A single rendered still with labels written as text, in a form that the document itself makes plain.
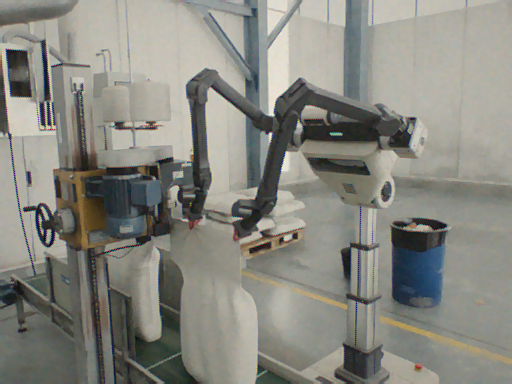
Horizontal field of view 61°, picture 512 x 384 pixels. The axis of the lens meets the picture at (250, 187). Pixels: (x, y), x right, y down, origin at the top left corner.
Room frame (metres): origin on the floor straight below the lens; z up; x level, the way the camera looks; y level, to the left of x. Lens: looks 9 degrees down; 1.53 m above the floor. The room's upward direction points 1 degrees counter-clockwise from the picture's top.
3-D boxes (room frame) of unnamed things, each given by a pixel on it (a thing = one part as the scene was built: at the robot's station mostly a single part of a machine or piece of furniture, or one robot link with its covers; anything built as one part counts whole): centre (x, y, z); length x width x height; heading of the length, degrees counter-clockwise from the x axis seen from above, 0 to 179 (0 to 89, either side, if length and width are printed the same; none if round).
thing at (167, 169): (2.13, 0.43, 1.21); 0.30 x 0.25 x 0.30; 45
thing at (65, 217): (1.71, 0.77, 1.14); 0.11 x 0.06 x 0.11; 45
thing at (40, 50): (3.61, 1.67, 1.95); 0.30 x 0.01 x 0.48; 45
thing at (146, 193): (1.64, 0.40, 1.25); 0.10 x 0.08 x 0.12; 160
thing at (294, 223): (5.34, -0.35, 0.20); 0.67 x 0.43 x 0.15; 135
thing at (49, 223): (1.66, 0.82, 1.13); 0.18 x 0.11 x 0.18; 45
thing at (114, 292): (2.26, 0.94, 0.54); 1.05 x 0.02 x 0.41; 45
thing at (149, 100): (1.78, 0.40, 1.61); 0.17 x 0.17 x 0.17
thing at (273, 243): (5.26, 0.02, 0.07); 1.20 x 0.82 x 0.14; 137
